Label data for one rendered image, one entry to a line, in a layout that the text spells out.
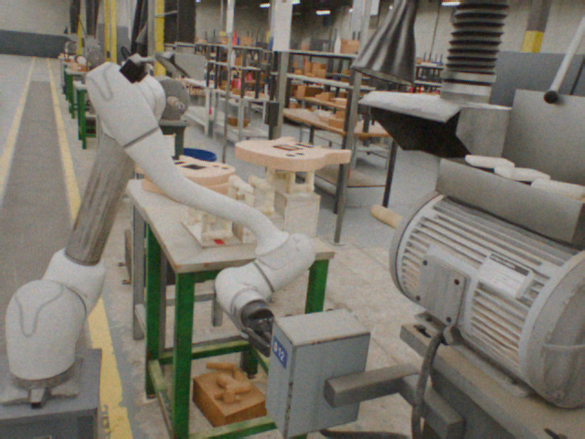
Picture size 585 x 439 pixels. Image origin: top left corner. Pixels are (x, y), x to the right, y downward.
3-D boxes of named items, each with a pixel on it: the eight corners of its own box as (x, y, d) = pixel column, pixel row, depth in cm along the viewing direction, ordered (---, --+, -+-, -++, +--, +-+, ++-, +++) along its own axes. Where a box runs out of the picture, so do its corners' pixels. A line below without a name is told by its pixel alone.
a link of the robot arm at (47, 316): (-5, 379, 125) (-12, 299, 118) (28, 339, 142) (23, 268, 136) (63, 381, 126) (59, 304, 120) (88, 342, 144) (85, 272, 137)
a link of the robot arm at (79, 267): (19, 325, 141) (51, 289, 162) (77, 343, 144) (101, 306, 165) (103, 60, 121) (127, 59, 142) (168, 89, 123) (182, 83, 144)
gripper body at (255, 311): (269, 326, 127) (284, 345, 119) (237, 330, 123) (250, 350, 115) (271, 299, 125) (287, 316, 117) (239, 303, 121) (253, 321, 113)
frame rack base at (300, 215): (316, 238, 194) (322, 195, 189) (281, 241, 187) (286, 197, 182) (283, 216, 217) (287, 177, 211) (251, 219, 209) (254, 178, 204)
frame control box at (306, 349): (420, 494, 91) (447, 370, 83) (315, 531, 81) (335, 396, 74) (349, 407, 111) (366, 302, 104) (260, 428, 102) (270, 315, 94)
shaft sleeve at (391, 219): (420, 246, 107) (431, 239, 108) (417, 233, 106) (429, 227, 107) (372, 219, 123) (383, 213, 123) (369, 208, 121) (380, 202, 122)
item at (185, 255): (313, 422, 206) (335, 251, 183) (170, 458, 181) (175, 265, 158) (258, 342, 258) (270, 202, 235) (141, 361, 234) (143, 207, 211)
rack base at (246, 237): (282, 240, 187) (285, 218, 184) (242, 245, 179) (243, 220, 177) (252, 218, 210) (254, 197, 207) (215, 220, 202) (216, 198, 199)
